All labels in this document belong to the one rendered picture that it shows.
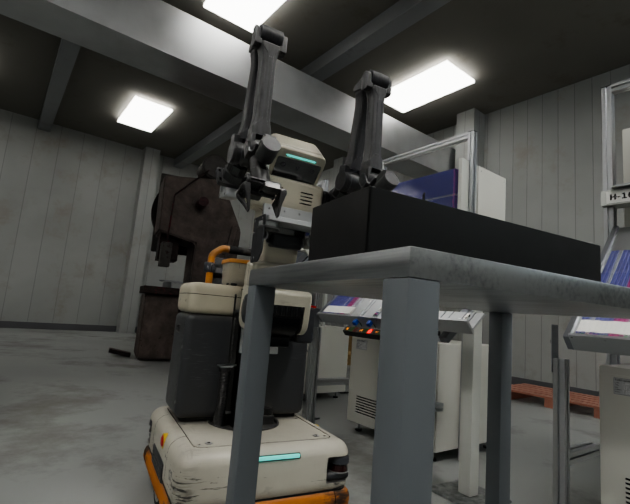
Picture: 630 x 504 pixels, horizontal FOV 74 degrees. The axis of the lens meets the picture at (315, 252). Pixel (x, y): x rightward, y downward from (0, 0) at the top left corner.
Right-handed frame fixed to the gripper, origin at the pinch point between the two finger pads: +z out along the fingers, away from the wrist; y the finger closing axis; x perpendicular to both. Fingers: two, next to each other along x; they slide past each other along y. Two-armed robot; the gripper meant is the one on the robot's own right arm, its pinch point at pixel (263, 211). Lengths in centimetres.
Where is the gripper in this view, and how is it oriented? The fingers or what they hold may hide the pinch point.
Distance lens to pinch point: 117.5
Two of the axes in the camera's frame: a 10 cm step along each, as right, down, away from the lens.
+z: 1.3, 8.4, -5.3
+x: -4.7, 5.2, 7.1
